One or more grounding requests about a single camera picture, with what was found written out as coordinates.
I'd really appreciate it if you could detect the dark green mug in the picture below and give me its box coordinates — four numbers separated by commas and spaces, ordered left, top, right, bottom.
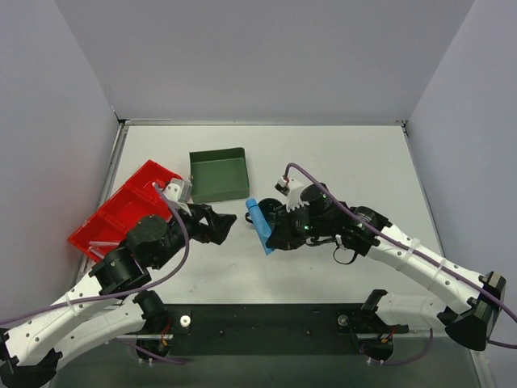
245, 198, 284, 230

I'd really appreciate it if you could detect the green plastic tray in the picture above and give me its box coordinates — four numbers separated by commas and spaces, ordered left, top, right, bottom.
189, 147, 250, 204

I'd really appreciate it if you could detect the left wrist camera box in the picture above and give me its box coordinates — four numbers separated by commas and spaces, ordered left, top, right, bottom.
153, 178, 192, 214

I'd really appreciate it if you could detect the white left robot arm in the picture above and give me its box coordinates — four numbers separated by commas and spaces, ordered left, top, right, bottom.
1, 205, 237, 387

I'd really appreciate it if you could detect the blue toothpaste tube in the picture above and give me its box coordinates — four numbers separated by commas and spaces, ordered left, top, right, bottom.
246, 198, 274, 255

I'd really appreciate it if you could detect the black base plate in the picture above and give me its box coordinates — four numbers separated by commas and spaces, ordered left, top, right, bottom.
128, 303, 409, 359

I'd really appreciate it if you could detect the red plastic organizer box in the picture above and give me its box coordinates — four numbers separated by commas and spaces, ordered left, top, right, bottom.
68, 160, 181, 262

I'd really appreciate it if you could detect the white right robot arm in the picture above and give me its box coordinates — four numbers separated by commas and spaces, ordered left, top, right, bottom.
267, 179, 506, 351

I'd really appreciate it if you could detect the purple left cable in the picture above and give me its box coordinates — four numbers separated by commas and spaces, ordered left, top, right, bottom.
0, 182, 191, 365

